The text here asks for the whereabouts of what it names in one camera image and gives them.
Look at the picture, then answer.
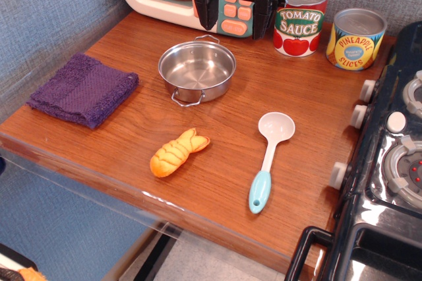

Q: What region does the small stainless steel pot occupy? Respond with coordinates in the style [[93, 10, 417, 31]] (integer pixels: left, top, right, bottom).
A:
[[158, 34, 237, 108]]

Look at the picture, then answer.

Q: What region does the purple folded towel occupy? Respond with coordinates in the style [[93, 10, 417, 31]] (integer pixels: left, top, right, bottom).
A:
[[27, 53, 139, 129]]

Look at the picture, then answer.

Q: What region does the tomato sauce can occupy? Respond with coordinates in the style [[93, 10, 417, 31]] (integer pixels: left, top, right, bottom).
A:
[[273, 0, 328, 57]]

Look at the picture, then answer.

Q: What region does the toy microwave white and teal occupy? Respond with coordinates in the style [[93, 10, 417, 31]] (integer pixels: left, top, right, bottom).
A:
[[117, 0, 284, 39]]

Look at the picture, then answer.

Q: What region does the pineapple slices can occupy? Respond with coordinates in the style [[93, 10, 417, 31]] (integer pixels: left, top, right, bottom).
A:
[[326, 8, 387, 71]]

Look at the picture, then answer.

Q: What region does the white stove knob upper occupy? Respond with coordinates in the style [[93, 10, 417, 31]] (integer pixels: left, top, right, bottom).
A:
[[359, 80, 377, 103]]

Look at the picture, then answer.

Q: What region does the white stove knob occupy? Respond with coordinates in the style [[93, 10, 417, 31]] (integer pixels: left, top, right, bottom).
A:
[[349, 105, 367, 129], [329, 162, 348, 190], [359, 80, 377, 103]]

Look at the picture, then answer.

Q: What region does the white stove knob middle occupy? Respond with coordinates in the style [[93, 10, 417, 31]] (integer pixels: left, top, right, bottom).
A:
[[349, 105, 367, 129]]

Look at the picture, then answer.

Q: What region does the orange plush shrimp toy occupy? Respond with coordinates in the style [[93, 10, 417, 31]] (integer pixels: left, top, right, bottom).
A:
[[150, 128, 210, 178]]

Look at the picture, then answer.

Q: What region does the white stove knob lower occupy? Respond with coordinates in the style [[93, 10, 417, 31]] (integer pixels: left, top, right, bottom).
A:
[[329, 162, 348, 190]]

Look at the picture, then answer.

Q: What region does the black toy stove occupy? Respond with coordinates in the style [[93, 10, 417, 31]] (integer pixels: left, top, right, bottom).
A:
[[286, 22, 421, 280]]

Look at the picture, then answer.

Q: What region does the orange object bottom left corner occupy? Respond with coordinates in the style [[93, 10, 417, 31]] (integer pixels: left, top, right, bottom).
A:
[[1, 267, 47, 281]]

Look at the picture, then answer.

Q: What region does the white spoon with blue handle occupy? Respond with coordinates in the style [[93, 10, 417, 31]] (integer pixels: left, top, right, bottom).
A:
[[249, 112, 295, 214]]

